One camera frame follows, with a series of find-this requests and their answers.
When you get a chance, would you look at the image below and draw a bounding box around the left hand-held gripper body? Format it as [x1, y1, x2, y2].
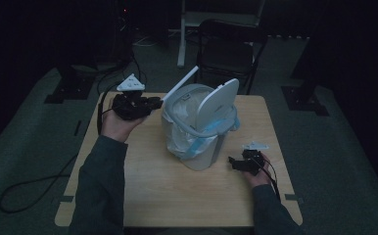
[112, 72, 153, 121]

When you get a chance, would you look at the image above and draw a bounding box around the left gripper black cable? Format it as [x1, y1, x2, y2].
[96, 81, 123, 135]

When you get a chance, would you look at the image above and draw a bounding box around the long black floor cable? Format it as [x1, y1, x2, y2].
[0, 153, 79, 214]

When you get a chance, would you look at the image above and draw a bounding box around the black stand with base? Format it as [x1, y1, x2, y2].
[44, 62, 96, 105]
[280, 32, 330, 118]

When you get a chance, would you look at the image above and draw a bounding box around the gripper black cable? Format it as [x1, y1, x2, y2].
[96, 81, 123, 135]
[251, 156, 281, 201]

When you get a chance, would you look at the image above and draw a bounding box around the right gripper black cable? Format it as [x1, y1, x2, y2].
[251, 156, 281, 201]

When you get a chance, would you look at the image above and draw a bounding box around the clear plastic bin liner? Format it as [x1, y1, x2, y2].
[162, 95, 240, 161]

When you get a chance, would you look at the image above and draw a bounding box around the person's left hand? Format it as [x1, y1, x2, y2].
[100, 103, 150, 144]

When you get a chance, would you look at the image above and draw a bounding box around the white desk frame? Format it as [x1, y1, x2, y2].
[176, 0, 267, 69]

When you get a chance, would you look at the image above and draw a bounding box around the grey tape strip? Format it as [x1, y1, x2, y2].
[57, 194, 75, 204]
[284, 193, 305, 205]

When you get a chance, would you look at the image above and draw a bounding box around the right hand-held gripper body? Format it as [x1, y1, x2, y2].
[240, 140, 270, 176]

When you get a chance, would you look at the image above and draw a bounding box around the black folding chair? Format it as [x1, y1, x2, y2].
[194, 19, 269, 96]

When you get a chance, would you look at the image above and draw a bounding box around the small black floor strip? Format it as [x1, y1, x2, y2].
[72, 119, 83, 138]

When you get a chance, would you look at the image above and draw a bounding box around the dark equipment rack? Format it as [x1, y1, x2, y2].
[95, 0, 136, 67]

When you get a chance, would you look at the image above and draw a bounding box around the grey bin with white lid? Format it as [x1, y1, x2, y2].
[161, 77, 241, 172]

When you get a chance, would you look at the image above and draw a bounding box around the person's right hand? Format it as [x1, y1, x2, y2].
[243, 152, 273, 189]

